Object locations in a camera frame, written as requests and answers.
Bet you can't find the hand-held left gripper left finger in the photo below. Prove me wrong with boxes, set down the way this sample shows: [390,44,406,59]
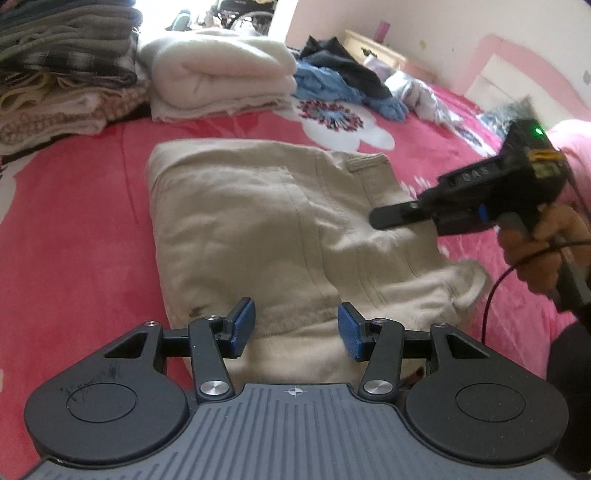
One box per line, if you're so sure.
[104,298,257,401]

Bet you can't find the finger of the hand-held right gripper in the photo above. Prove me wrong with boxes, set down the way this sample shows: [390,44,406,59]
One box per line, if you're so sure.
[369,199,435,230]

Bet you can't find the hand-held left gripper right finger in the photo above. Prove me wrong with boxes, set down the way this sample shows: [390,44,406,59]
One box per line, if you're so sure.
[337,302,491,401]

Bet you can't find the beige pants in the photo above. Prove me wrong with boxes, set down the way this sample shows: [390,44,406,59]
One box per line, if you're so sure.
[147,141,491,384]

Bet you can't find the wheelchair piled with clothes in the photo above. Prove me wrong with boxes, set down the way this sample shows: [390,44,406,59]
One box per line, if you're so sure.
[171,0,275,35]

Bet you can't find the stack of folded clothes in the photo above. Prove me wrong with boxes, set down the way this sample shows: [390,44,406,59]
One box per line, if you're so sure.
[0,0,144,148]

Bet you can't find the person's right hand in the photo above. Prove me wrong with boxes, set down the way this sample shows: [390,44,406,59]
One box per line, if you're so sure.
[498,203,587,296]

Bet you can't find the floral pillow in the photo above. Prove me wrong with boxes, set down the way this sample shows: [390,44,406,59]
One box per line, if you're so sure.
[478,95,536,144]

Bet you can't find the pink headboard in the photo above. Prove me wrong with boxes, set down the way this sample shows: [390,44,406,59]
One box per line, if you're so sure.
[455,34,591,125]

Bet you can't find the crumpled grey white garment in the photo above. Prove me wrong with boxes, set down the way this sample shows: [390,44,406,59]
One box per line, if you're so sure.
[365,55,462,123]

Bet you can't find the crumpled blue garment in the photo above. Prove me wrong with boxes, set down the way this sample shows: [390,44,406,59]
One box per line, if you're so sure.
[292,62,409,121]

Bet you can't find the crumpled dark garment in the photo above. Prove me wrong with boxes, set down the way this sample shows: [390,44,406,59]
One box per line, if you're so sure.
[299,36,393,100]

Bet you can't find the cream nightstand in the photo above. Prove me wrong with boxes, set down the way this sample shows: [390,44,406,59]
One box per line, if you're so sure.
[344,30,435,84]

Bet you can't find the pink floral blanket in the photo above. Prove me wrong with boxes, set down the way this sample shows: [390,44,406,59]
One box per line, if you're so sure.
[0,80,591,388]

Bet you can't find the person's dark pants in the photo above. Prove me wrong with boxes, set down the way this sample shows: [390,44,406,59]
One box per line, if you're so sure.
[546,318,591,476]

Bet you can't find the folded cream fleece blanket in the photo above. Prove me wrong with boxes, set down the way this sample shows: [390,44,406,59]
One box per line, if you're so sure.
[139,28,298,123]

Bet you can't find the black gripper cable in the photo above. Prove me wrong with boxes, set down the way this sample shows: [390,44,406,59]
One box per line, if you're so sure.
[480,239,591,344]

